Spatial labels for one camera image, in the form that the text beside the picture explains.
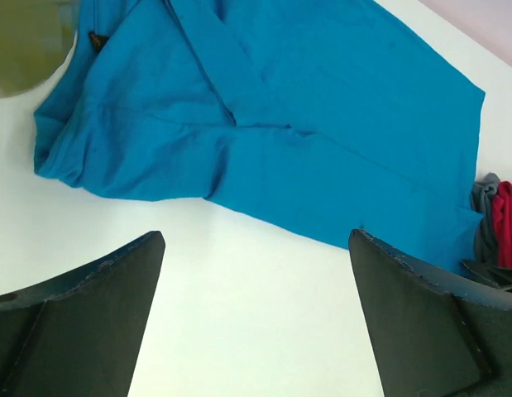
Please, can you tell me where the olive green plastic bin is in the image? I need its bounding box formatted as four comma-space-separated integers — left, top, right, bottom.
0, 0, 80, 98

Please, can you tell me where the folded red t shirt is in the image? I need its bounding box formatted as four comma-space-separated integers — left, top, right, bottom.
492, 181, 512, 270

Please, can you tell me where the folded grey t shirt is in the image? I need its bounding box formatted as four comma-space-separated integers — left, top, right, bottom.
470, 173, 500, 265

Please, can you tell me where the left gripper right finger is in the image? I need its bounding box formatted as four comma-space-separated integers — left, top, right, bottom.
349, 230, 512, 397

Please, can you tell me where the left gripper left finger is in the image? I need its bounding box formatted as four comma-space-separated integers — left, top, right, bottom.
0, 231, 165, 396

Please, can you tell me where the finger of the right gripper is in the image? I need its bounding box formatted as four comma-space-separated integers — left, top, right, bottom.
462, 261, 512, 289

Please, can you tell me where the blue polo shirt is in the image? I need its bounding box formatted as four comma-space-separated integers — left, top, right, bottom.
34, 0, 485, 272

